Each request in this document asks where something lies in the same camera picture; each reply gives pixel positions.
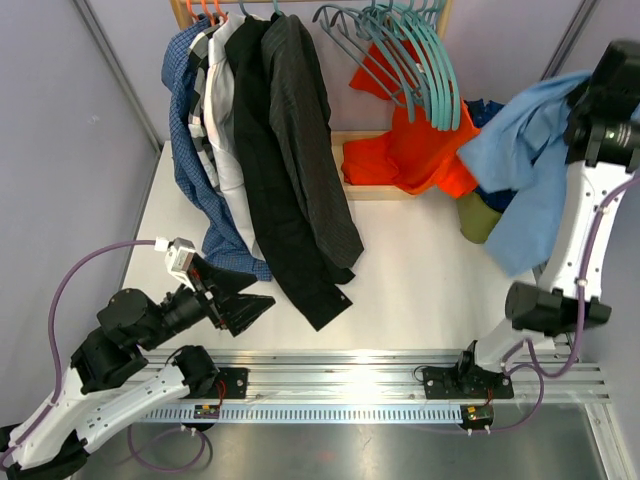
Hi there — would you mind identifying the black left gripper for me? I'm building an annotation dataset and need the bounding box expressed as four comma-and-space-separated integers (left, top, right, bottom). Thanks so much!
140, 253, 276, 351

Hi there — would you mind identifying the teal hanger of light shirt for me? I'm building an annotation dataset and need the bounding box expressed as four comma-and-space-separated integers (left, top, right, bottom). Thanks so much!
312, 3, 422, 121

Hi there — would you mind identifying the blue plaid shirt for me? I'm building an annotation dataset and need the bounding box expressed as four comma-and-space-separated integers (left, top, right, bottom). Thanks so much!
462, 98, 521, 211

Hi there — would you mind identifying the light blue shirt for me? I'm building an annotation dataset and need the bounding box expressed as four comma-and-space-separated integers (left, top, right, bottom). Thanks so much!
457, 70, 591, 277

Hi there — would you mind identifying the teal hanger of plaid shirt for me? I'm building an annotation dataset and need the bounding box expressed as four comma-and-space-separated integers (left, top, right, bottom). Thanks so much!
329, 6, 424, 116

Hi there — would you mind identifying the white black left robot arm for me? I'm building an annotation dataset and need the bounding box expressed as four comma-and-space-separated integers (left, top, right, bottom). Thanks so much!
1, 242, 275, 479

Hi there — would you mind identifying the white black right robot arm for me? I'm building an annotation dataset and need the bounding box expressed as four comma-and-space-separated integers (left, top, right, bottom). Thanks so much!
452, 39, 639, 396

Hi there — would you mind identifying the blue small check shirt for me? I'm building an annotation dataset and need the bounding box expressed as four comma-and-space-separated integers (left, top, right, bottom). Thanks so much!
161, 15, 272, 281

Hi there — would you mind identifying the black long sleeve shirt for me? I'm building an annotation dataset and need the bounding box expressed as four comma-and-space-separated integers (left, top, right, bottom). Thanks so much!
225, 17, 352, 331

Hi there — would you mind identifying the dark grey striped shirt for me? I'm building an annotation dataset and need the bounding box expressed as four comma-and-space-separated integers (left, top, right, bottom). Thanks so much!
261, 14, 364, 269

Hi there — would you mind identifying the orange t-shirt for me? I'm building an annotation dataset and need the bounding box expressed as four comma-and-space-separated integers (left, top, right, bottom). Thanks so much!
342, 39, 481, 199

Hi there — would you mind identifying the black white checked shirt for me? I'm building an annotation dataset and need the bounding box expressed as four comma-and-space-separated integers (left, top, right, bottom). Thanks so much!
188, 26, 220, 192

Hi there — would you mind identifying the teal empty hanger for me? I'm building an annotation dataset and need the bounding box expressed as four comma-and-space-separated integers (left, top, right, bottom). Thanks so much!
397, 1, 461, 131
379, 1, 452, 131
411, 1, 462, 131

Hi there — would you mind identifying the green plastic bin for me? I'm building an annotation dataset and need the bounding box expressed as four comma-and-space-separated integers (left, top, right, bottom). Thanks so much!
455, 192, 502, 244

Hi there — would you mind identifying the wooden clothes rack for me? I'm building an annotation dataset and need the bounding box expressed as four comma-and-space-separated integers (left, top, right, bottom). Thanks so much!
169, 0, 454, 201

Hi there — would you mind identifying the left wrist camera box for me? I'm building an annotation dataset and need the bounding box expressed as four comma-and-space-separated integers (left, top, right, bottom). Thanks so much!
165, 238, 196, 289

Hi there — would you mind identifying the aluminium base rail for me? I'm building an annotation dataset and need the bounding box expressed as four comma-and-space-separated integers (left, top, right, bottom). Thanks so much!
84, 294, 614, 426

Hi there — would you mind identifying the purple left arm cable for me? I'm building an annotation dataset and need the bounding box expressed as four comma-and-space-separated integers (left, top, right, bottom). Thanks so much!
0, 237, 169, 466

